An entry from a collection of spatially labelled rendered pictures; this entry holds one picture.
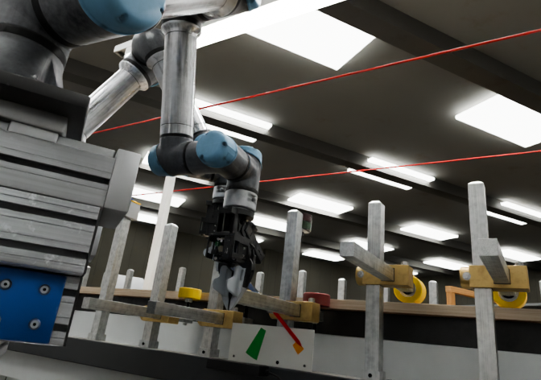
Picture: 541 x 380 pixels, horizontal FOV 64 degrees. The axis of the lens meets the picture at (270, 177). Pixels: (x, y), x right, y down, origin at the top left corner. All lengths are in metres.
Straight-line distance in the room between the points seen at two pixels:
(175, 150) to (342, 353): 0.79
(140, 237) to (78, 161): 11.88
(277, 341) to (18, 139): 0.84
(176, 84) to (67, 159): 0.44
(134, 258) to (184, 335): 10.72
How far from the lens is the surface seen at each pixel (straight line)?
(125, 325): 1.95
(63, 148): 0.65
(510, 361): 1.30
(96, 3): 0.66
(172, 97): 1.01
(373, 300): 1.14
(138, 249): 12.45
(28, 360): 2.05
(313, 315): 1.20
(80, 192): 0.63
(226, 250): 0.91
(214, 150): 0.88
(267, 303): 1.06
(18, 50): 0.71
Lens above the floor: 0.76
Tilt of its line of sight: 21 degrees up
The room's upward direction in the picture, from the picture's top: 7 degrees clockwise
